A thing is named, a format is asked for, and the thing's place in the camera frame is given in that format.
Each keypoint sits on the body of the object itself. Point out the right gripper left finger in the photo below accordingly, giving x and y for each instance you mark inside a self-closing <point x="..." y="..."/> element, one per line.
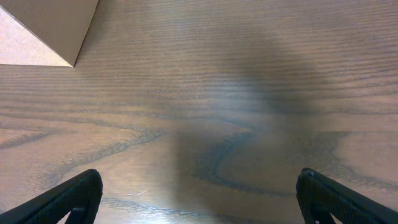
<point x="78" y="199"/>

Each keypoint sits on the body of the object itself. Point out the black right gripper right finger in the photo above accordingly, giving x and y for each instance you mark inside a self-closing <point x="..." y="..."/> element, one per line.
<point x="322" y="200"/>

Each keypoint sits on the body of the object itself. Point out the brown cardboard box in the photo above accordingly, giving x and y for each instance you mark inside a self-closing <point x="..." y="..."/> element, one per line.
<point x="44" y="32"/>

